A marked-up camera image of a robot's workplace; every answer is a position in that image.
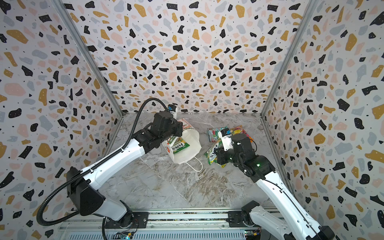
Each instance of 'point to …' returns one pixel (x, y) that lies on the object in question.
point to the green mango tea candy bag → (211, 155)
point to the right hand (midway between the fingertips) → (212, 148)
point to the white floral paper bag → (192, 136)
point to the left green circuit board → (126, 235)
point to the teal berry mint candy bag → (213, 133)
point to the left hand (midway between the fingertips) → (182, 120)
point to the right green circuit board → (249, 233)
